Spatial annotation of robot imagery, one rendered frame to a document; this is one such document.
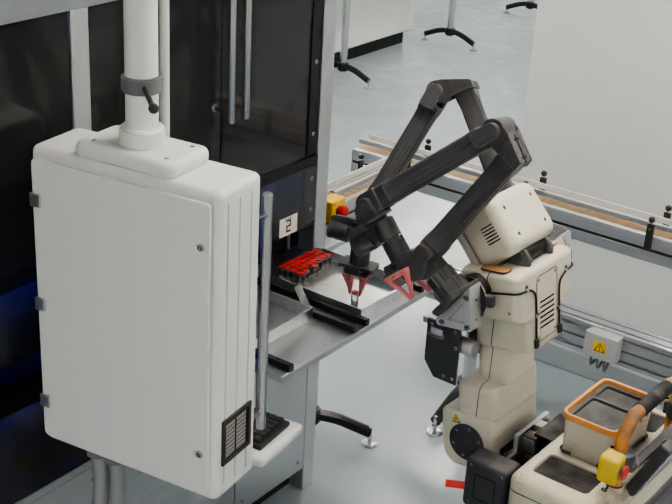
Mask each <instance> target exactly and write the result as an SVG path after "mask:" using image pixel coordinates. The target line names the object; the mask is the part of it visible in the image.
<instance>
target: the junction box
mask: <svg viewBox="0 0 672 504"><path fill-rule="evenodd" d="M622 343H623V336H620V335H617V334H614V333H611V332H608V331H605V330H602V329H600V328H597V327H594V326H591V327H590V328H588V329H587V330H586V331H585V338H584V345H583V351H582V353H583V354H585V355H588V356H591V357H594V358H596V359H599V360H602V361H605V362H608V363H610V364H615V363H616V362H618V361H619V360H620V356H621V349H622Z"/></svg>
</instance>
